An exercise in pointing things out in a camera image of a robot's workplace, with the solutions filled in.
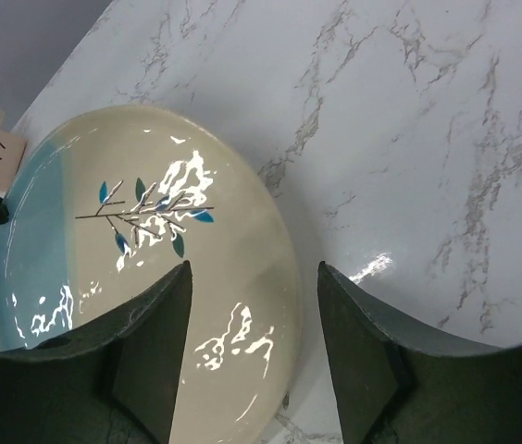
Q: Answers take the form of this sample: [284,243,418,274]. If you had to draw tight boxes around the cream and blue plate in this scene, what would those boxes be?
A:
[0,105,302,443]

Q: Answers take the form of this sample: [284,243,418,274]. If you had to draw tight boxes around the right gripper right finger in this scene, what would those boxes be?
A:
[317,263,522,443]

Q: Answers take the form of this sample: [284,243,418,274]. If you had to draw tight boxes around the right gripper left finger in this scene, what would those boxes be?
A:
[0,262,193,443]

